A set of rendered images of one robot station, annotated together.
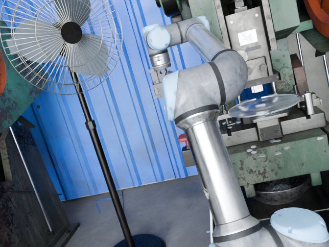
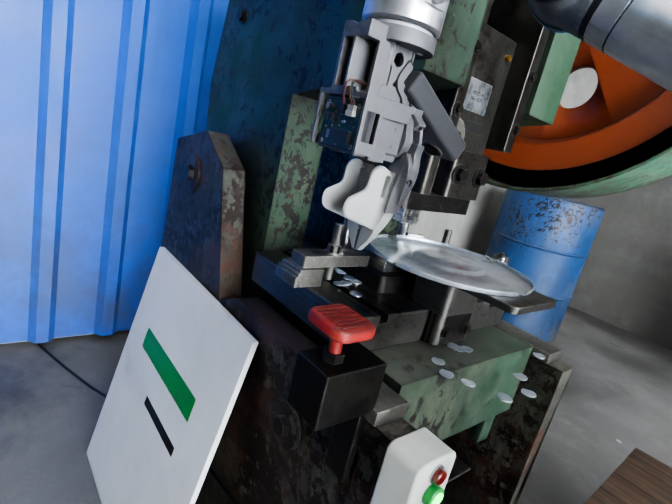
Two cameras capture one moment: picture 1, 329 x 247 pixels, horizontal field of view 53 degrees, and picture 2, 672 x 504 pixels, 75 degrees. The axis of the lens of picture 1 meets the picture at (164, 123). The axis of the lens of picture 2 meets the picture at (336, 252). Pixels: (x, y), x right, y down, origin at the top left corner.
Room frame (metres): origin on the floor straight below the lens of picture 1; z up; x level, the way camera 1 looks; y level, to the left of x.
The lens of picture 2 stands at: (1.05, 0.32, 0.95)
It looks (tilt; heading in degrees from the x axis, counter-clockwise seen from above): 15 degrees down; 306
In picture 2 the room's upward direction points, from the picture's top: 13 degrees clockwise
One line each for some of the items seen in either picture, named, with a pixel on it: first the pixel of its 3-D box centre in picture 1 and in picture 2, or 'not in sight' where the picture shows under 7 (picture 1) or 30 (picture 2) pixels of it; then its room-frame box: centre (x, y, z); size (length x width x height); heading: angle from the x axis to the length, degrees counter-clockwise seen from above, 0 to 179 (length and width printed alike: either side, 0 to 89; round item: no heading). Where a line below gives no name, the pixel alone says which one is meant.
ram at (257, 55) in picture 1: (247, 43); (451, 110); (1.42, -0.43, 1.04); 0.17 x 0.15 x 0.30; 168
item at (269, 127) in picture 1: (268, 123); (459, 306); (1.29, -0.40, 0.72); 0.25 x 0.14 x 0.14; 168
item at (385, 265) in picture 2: not in sight; (396, 252); (1.45, -0.44, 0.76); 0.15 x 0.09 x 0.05; 78
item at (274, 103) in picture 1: (262, 105); (448, 261); (1.34, -0.41, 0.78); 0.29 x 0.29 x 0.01
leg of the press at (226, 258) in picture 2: not in sight; (217, 371); (1.65, -0.21, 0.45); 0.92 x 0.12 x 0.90; 168
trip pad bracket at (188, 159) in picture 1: (198, 166); (328, 418); (1.30, -0.09, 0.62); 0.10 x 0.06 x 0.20; 78
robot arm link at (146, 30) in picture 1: (154, 39); not in sight; (1.30, -0.05, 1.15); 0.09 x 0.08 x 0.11; 4
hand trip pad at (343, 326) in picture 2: (187, 143); (335, 345); (1.30, -0.07, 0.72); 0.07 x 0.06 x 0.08; 168
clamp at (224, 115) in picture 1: (223, 113); (329, 251); (1.49, -0.27, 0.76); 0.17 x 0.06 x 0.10; 78
